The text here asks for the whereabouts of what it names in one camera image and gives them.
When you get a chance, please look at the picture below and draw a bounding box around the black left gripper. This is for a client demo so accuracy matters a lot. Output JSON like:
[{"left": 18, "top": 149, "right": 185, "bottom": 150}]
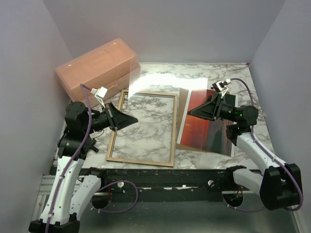
[{"left": 84, "top": 101, "right": 138, "bottom": 134}]

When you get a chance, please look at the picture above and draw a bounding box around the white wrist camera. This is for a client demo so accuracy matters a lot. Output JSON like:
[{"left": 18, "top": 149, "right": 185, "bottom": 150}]
[
  {"left": 90, "top": 86, "right": 108, "bottom": 108},
  {"left": 212, "top": 79, "right": 231, "bottom": 98}
]

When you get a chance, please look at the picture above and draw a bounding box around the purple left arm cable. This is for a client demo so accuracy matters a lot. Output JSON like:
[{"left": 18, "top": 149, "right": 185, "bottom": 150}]
[{"left": 43, "top": 83, "right": 139, "bottom": 233}]

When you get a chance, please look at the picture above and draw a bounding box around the aluminium extrusion rail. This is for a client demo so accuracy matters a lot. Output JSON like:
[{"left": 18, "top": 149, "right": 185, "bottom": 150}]
[{"left": 38, "top": 175, "right": 55, "bottom": 195}]

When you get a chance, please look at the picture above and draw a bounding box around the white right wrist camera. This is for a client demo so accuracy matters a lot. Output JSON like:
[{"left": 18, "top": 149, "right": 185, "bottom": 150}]
[{"left": 212, "top": 79, "right": 231, "bottom": 98}]

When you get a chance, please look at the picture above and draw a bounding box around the red sunset photo print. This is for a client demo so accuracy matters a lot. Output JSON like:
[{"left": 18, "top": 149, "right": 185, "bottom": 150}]
[{"left": 176, "top": 89, "right": 238, "bottom": 157}]

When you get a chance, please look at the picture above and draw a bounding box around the brown cardboard backing board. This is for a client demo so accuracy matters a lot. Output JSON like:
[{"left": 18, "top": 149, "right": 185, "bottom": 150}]
[{"left": 175, "top": 88, "right": 230, "bottom": 152}]

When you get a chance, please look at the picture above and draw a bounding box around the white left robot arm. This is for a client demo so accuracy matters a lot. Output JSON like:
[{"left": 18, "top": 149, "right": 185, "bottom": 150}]
[{"left": 29, "top": 101, "right": 138, "bottom": 233}]

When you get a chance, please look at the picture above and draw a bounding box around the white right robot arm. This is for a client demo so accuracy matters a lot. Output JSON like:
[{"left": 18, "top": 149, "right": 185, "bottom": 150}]
[{"left": 187, "top": 94, "right": 303, "bottom": 211}]

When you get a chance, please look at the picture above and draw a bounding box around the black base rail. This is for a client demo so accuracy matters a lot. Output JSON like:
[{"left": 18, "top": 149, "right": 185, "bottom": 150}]
[{"left": 50, "top": 166, "right": 253, "bottom": 202}]

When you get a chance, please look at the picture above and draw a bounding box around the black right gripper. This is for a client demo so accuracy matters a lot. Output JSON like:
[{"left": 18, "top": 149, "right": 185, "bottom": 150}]
[{"left": 188, "top": 93, "right": 239, "bottom": 123}]

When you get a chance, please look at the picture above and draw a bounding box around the pink plastic storage box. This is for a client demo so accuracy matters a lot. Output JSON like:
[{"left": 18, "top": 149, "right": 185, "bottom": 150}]
[{"left": 55, "top": 38, "right": 140, "bottom": 103}]

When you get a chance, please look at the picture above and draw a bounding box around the clear acrylic glass sheet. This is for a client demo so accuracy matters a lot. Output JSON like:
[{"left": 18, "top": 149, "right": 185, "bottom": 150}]
[{"left": 115, "top": 63, "right": 207, "bottom": 166}]

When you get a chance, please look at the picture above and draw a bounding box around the wooden picture frame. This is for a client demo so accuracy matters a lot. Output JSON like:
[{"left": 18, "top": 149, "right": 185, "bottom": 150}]
[{"left": 106, "top": 90, "right": 178, "bottom": 167}]

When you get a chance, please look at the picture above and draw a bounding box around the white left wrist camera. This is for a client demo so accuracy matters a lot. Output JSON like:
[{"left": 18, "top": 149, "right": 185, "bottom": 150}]
[{"left": 90, "top": 86, "right": 108, "bottom": 108}]

